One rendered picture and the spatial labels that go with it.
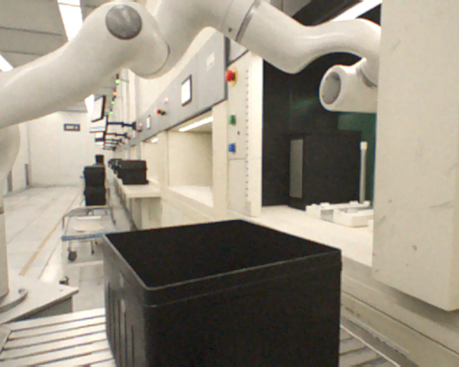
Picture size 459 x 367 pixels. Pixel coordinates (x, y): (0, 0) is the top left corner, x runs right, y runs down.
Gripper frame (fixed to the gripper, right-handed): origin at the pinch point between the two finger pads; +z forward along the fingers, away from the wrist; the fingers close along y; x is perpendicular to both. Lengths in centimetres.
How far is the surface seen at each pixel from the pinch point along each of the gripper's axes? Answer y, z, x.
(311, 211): -34.3, -11.0, -31.0
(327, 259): 19, -46, -27
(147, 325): 22, -70, -30
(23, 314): -18, -89, -44
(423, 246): 23.9, -35.0, -25.4
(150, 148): -344, -24, 0
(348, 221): -17.5, -10.8, -31.2
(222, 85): -63, -32, 14
